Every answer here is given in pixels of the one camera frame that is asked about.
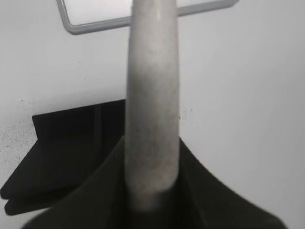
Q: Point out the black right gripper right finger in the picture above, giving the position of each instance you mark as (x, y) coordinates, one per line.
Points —
(202, 201)

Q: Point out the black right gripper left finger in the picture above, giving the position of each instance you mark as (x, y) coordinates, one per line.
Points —
(99, 203)

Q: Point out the white-handled kitchen knife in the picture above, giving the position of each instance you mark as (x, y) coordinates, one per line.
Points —
(152, 104)

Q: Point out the black knife stand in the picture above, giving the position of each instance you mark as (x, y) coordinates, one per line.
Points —
(70, 145)

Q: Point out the white grey-rimmed cutting board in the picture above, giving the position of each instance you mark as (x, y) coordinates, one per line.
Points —
(87, 16)

